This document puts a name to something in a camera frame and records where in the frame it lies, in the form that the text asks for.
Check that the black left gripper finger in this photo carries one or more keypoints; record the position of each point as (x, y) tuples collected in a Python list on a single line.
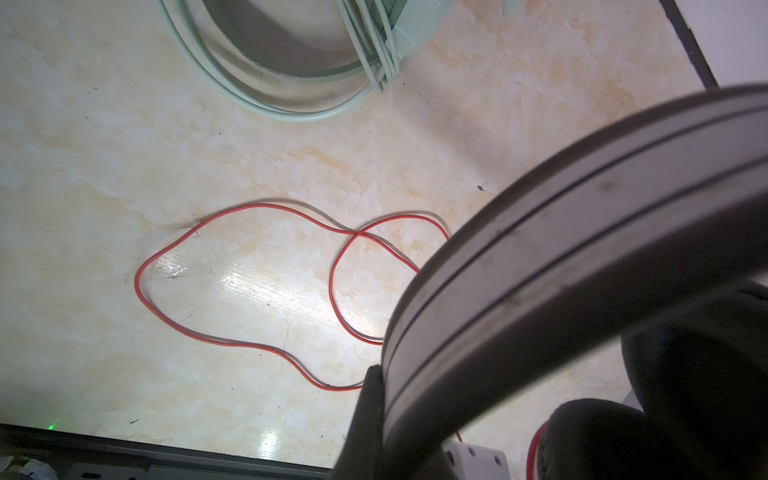
[(360, 457)]

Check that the mint green headphones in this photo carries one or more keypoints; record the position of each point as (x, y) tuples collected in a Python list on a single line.
[(301, 61)]

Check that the white black headphones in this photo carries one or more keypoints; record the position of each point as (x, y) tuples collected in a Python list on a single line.
[(636, 223)]

